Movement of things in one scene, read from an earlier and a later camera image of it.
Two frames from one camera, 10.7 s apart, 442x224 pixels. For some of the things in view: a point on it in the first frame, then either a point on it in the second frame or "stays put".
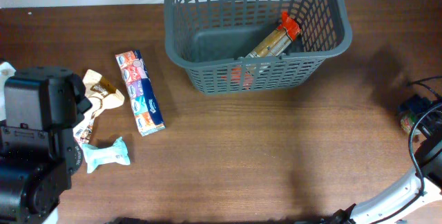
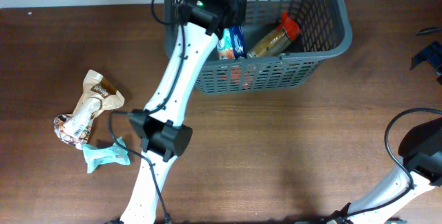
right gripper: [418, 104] → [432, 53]
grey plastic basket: [250, 34] stays put
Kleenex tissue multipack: [141, 92] → [232, 44]
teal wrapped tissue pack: [117, 153] stays put
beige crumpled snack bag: [99, 95] stays put
